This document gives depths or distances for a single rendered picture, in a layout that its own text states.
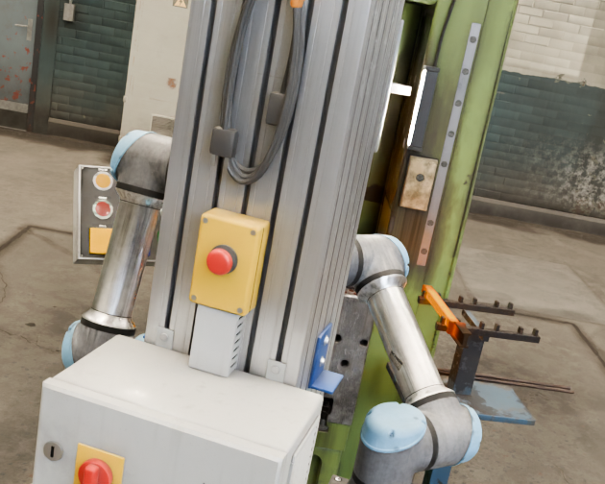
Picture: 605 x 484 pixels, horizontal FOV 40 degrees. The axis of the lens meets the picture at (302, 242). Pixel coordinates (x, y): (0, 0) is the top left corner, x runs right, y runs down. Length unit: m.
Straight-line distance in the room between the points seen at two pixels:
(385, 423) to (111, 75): 7.37
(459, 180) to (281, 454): 1.84
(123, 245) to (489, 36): 1.45
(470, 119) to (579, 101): 6.14
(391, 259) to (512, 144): 6.96
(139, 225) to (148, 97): 6.29
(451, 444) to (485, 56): 1.42
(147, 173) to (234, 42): 0.65
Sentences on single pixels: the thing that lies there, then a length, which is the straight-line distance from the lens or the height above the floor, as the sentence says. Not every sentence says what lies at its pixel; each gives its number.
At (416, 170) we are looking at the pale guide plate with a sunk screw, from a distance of 2.73.
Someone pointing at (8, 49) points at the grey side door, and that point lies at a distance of 9.04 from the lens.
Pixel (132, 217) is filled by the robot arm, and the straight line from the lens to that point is 1.75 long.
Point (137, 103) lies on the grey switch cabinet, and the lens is 8.05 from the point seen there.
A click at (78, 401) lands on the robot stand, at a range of 1.14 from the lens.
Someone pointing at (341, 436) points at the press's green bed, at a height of 0.42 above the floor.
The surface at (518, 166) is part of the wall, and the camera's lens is 8.82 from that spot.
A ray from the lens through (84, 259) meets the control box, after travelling 2.46.
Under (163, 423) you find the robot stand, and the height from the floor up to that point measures 1.23.
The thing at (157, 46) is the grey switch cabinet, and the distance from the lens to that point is 7.96.
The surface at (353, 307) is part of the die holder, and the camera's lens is 2.65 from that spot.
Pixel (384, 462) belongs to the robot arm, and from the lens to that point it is 1.62.
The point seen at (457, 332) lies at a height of 0.97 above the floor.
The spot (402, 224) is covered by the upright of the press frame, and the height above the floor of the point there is 1.12.
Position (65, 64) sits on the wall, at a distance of 8.85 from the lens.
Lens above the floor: 1.77
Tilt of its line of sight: 16 degrees down
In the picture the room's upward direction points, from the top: 11 degrees clockwise
